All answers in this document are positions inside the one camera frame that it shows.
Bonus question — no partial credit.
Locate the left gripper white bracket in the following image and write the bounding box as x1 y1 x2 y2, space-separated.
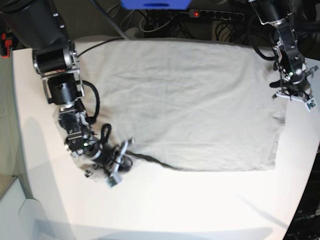
271 65 319 109

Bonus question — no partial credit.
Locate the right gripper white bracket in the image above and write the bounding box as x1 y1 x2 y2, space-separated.
84 138 134 185

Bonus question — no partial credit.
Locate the beige t-shirt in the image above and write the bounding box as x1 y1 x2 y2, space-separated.
75 36 288 180

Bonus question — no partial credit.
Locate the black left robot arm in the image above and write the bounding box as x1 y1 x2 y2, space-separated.
246 0 319 111

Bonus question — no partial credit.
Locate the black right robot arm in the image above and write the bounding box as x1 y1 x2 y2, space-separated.
0 0 133 187

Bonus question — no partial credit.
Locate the black power strip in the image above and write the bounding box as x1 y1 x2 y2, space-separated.
188 9 245 22

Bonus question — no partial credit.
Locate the blue plastic box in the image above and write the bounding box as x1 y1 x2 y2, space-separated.
120 0 191 10

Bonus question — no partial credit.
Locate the red black tool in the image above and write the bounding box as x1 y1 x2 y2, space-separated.
0 32 13 58

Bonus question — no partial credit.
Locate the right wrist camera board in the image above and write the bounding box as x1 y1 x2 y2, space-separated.
104 174 122 188

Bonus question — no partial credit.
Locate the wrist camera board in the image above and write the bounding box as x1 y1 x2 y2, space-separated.
104 174 122 188
305 97 317 112

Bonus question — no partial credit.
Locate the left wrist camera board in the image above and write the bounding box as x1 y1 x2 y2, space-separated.
305 97 317 112

